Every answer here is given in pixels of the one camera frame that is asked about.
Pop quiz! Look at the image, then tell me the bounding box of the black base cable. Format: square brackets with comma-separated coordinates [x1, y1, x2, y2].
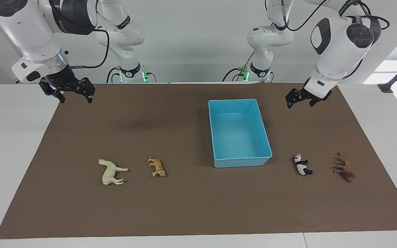
[106, 66, 122, 83]
[222, 67, 246, 82]

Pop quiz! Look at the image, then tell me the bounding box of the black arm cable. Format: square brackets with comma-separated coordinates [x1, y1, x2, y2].
[281, 0, 391, 33]
[69, 29, 111, 69]

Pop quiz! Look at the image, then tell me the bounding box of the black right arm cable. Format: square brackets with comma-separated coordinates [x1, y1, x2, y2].
[69, 29, 111, 69]

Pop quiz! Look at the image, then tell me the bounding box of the black white panda toy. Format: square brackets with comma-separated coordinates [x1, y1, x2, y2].
[293, 154, 313, 176]

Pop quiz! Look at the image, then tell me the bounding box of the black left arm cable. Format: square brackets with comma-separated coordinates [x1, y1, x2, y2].
[281, 0, 391, 33]

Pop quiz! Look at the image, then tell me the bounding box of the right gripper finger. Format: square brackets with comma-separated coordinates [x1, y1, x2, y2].
[39, 79, 66, 104]
[75, 77, 96, 104]

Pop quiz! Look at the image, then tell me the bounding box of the cream horse toy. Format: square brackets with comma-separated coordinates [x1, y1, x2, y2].
[98, 159, 129, 186]

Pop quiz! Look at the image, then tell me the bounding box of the brown lion toy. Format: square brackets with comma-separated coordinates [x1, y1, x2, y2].
[333, 153, 355, 183]

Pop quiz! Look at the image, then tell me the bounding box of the light blue storage box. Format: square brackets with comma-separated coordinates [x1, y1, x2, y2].
[208, 99, 273, 168]

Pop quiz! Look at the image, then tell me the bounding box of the orange striped tiger toy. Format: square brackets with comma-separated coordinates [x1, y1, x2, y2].
[148, 156, 166, 177]

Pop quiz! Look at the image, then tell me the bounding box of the brown table mat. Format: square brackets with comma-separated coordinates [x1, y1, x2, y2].
[0, 83, 397, 239]

